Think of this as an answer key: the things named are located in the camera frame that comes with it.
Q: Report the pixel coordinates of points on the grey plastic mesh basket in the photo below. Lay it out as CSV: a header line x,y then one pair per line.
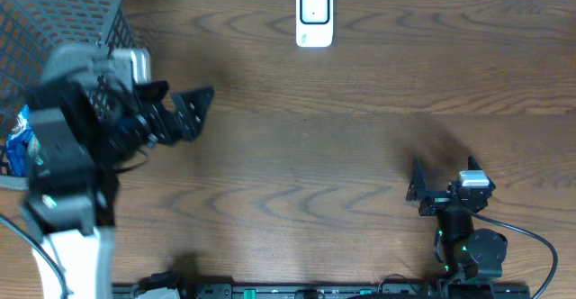
x,y
42,15

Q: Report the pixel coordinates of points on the white barcode scanner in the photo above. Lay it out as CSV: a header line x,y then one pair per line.
x,y
314,23

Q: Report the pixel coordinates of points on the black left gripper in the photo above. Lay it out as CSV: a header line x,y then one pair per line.
x,y
166,122

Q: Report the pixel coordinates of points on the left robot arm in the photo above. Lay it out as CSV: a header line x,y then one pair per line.
x,y
69,206

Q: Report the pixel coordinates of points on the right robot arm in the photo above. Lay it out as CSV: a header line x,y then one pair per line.
x,y
469,254

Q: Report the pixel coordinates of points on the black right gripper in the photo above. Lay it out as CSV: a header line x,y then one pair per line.
x,y
440,200

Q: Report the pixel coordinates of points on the blue snack packet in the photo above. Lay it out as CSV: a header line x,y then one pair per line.
x,y
21,138

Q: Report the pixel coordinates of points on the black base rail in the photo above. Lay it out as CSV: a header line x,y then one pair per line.
x,y
388,290

